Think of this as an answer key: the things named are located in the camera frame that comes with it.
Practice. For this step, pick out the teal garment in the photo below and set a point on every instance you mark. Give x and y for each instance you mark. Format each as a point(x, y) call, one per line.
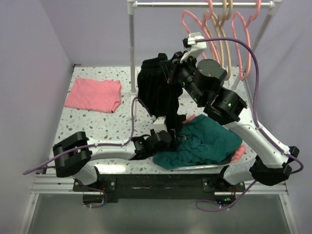
point(202, 141)

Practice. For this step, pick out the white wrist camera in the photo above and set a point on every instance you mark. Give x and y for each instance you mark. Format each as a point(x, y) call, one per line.
point(193, 49)
point(159, 124)

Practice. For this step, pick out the pink folded shirt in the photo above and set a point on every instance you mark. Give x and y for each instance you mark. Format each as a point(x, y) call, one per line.
point(88, 94)

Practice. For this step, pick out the black shorts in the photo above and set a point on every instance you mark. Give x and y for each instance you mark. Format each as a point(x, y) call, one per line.
point(158, 97)

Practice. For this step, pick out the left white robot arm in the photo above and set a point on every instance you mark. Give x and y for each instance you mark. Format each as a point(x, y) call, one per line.
point(73, 153)

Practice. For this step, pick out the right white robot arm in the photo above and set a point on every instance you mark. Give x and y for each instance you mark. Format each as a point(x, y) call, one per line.
point(203, 81)

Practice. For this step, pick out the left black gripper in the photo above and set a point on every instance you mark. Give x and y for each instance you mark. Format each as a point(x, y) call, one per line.
point(173, 146)

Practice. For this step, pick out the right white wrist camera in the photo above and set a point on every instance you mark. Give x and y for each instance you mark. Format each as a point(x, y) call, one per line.
point(193, 49)

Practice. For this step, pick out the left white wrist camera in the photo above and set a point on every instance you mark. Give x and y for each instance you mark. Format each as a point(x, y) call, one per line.
point(159, 124)

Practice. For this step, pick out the white clothes rack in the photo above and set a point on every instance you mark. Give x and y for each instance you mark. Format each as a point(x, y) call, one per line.
point(272, 7)

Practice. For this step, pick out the pink garment in tray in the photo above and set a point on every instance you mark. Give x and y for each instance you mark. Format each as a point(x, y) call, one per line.
point(239, 152)

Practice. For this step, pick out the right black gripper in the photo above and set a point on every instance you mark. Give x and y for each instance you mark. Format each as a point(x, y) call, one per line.
point(172, 66)

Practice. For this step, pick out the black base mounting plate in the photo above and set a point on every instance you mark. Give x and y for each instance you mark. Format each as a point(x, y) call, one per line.
point(167, 186)

